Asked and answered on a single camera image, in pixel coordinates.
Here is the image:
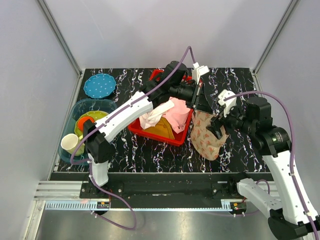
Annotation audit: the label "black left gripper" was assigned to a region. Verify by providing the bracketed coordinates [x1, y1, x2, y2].
[170, 81, 213, 114]

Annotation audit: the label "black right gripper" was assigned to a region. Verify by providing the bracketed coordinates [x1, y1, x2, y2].
[205, 101, 256, 140]

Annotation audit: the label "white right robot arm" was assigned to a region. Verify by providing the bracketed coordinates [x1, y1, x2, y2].
[207, 96, 320, 240]

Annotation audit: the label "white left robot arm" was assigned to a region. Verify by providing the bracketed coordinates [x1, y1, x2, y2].
[83, 61, 212, 198]

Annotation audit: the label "white and pink garments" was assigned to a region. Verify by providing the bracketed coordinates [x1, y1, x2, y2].
[139, 97, 191, 134]

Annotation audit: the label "mustard yellow garment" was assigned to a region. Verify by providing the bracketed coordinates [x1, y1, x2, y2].
[143, 117, 175, 140]

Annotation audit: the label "blue dotted plate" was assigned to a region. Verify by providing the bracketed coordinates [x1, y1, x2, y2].
[83, 73, 116, 99]

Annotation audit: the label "green dotted plate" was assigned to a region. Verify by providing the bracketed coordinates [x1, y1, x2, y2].
[74, 110, 108, 136]

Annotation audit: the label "clear blue plastic tub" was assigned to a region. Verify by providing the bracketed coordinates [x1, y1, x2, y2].
[58, 98, 118, 166]

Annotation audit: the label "orange plastic cup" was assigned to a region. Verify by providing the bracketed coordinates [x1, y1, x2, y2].
[75, 116, 95, 132]

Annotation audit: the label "cream mug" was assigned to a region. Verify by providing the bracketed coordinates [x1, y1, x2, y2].
[60, 133, 83, 154]

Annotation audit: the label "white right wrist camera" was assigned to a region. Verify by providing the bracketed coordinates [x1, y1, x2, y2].
[218, 89, 237, 117]

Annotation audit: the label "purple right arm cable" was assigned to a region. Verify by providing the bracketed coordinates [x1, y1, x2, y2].
[223, 90, 320, 235]

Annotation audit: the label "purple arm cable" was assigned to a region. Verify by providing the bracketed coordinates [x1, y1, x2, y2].
[223, 90, 320, 235]
[69, 46, 197, 231]

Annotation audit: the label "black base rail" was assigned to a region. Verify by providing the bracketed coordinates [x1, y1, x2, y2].
[79, 172, 273, 203]

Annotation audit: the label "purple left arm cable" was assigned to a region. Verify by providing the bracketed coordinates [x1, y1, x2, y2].
[69, 46, 197, 231]

